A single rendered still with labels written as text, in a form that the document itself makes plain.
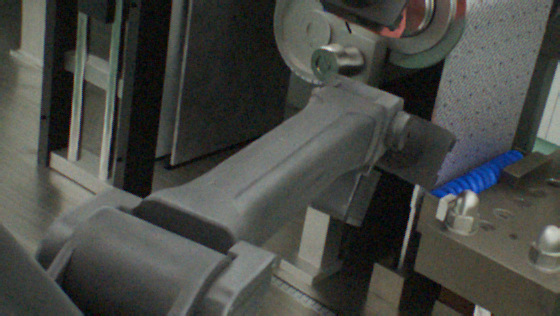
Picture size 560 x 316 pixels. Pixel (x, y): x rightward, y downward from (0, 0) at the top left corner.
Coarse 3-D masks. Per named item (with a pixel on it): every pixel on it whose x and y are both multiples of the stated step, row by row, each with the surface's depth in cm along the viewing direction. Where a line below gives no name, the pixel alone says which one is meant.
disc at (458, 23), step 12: (456, 0) 100; (468, 0) 99; (456, 12) 100; (468, 12) 100; (456, 24) 100; (444, 36) 102; (456, 36) 101; (432, 48) 103; (444, 48) 102; (396, 60) 106; (408, 60) 105; (420, 60) 104; (432, 60) 103
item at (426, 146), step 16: (416, 128) 98; (432, 128) 100; (416, 144) 98; (432, 144) 100; (448, 144) 99; (384, 160) 97; (400, 160) 98; (416, 160) 100; (432, 160) 99; (416, 176) 100; (432, 176) 99
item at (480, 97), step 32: (544, 32) 121; (448, 64) 103; (480, 64) 109; (512, 64) 117; (448, 96) 106; (480, 96) 113; (512, 96) 121; (448, 128) 109; (480, 128) 116; (512, 128) 125; (448, 160) 112; (480, 160) 120; (416, 192) 109
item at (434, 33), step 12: (444, 0) 100; (444, 12) 100; (432, 24) 102; (444, 24) 101; (384, 36) 106; (420, 36) 103; (432, 36) 102; (396, 48) 105; (408, 48) 104; (420, 48) 103
